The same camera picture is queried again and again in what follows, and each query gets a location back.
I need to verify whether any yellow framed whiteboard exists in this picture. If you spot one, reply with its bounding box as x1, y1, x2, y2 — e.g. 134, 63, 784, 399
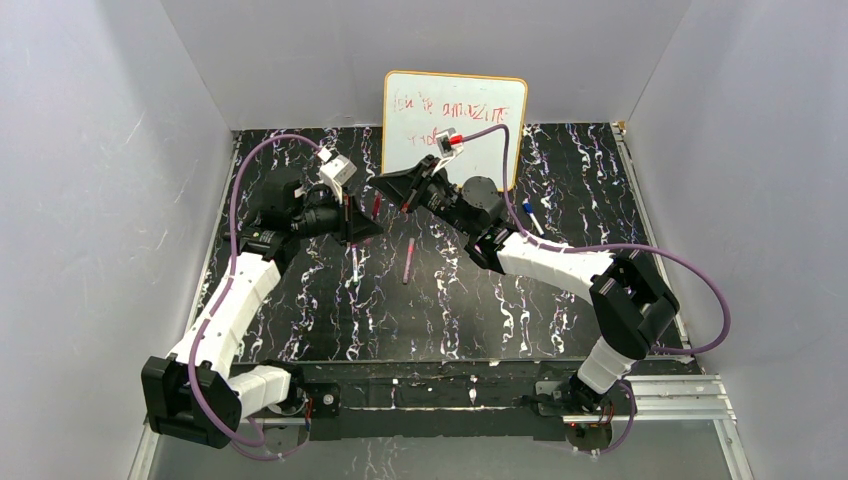
381, 70, 528, 191

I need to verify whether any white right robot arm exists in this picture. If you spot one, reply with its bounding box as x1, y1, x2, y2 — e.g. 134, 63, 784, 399
368, 155, 680, 400

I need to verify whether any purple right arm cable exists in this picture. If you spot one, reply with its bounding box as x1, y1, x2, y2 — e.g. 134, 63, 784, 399
457, 123, 733, 458

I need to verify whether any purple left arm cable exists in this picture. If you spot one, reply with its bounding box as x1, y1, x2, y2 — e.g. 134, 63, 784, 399
187, 133, 326, 464

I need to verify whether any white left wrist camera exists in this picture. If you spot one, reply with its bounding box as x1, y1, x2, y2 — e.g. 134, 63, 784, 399
317, 147, 357, 204

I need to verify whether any white marker pen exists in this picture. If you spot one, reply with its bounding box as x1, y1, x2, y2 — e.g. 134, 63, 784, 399
351, 244, 360, 286

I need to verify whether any dark pink pen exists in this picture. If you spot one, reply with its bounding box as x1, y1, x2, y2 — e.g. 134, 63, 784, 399
371, 193, 382, 220

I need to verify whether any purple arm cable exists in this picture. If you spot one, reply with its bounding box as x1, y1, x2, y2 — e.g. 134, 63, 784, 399
187, 133, 326, 464
457, 123, 733, 458

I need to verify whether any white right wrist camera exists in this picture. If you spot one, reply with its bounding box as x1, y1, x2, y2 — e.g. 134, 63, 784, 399
434, 128, 464, 162

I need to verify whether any blue capped pen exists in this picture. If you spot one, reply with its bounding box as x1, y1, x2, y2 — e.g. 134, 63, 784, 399
522, 199, 546, 238

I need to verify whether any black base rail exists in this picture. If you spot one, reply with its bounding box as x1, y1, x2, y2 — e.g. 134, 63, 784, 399
231, 360, 637, 444

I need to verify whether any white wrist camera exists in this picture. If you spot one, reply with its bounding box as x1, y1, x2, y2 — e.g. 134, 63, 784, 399
434, 128, 464, 162
317, 147, 357, 204

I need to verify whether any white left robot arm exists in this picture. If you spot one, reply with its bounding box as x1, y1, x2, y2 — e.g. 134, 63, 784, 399
141, 180, 383, 449

